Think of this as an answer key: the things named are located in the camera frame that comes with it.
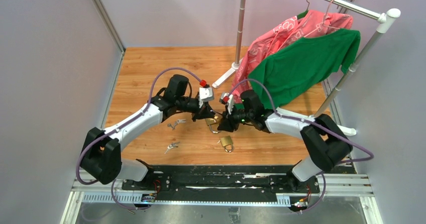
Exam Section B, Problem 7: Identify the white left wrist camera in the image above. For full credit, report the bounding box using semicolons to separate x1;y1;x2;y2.
198;87;215;108

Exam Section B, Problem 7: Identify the pink printed shirt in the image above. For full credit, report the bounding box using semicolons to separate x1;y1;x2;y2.
232;10;353;87

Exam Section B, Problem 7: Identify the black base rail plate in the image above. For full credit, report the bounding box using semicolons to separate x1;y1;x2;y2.
121;165;320;202

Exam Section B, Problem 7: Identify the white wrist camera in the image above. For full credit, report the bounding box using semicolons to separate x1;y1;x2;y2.
198;87;215;108
220;92;235;114

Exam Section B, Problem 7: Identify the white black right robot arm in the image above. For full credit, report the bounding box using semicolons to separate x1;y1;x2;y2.
218;90;353;193

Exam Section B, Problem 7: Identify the green t-shirt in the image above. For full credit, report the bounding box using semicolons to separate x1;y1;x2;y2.
232;29;361;108

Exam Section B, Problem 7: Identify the small key bunch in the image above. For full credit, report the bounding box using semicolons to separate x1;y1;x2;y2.
176;119;186;124
167;122;178;130

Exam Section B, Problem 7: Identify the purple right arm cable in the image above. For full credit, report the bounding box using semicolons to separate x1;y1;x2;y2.
222;78;375;213

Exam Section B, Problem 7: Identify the small brass padlock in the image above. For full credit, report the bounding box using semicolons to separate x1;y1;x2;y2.
205;116;221;134

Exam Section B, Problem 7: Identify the silver key ring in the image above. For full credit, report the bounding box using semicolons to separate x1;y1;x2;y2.
164;141;181;155

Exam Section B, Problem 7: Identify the large brass padlock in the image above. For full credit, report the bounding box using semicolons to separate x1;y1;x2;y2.
220;136;234;153

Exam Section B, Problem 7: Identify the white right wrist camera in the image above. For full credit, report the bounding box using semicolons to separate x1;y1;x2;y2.
220;92;235;114

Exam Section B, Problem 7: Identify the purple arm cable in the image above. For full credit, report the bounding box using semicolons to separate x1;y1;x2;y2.
222;78;375;213
75;67;208;211

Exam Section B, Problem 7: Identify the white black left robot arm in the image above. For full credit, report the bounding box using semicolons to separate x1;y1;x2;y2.
76;74;215;190

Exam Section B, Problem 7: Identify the metal clothes rack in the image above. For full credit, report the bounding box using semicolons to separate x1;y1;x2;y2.
213;0;400;136

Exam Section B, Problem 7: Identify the small loose key bunch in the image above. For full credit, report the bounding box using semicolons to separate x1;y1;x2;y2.
176;119;186;124

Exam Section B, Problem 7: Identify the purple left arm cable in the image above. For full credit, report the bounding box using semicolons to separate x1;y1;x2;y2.
75;67;208;211

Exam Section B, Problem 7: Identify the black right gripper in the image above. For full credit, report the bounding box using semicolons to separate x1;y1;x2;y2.
217;103;254;133

